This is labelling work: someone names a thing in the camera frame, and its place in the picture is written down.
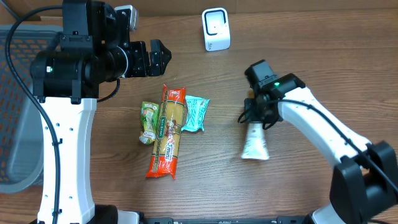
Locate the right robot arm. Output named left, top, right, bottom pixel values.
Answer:
left=238, top=60, right=397, bottom=223

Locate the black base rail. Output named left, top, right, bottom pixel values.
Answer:
left=139, top=216, right=307, bottom=224

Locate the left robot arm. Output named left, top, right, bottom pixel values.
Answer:
left=30, top=1, right=172, bottom=224

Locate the teal snack packet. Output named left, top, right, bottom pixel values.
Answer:
left=182, top=95, right=210, bottom=133

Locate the white barcode scanner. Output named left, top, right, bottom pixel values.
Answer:
left=201, top=7, right=231, bottom=52

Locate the orange spaghetti packet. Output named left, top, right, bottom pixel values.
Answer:
left=146, top=86, right=186, bottom=178

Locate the white tube with gold cap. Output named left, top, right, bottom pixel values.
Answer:
left=241, top=122, right=269, bottom=161

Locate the green juice pouch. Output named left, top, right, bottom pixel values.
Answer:
left=139, top=101, right=159, bottom=144

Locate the grey plastic basket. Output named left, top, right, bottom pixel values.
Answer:
left=1, top=25, right=63, bottom=194

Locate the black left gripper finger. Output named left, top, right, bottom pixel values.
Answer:
left=149, top=53, right=170, bottom=77
left=149, top=39, right=172, bottom=62

